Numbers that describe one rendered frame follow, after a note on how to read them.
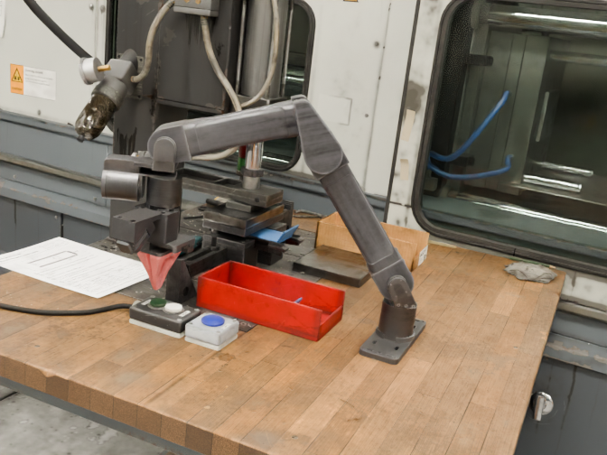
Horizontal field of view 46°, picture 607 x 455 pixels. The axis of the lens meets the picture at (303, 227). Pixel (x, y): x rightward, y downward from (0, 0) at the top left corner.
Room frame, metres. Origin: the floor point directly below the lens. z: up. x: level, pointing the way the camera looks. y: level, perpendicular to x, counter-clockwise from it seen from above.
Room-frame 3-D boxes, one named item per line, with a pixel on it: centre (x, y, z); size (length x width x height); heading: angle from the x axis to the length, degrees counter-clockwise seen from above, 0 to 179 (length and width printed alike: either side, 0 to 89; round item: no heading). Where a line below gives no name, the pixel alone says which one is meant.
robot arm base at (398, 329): (1.20, -0.19, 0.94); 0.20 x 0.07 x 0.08; 158
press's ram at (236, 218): (1.51, 0.19, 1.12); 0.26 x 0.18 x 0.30; 68
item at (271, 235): (1.47, 0.09, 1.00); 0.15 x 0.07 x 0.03; 68
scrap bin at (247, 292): (1.25, 0.05, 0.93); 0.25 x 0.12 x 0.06; 68
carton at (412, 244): (1.69, -0.17, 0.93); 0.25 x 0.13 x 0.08; 68
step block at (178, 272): (1.27, 0.22, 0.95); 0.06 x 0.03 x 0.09; 158
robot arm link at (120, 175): (1.15, 0.28, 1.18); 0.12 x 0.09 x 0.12; 96
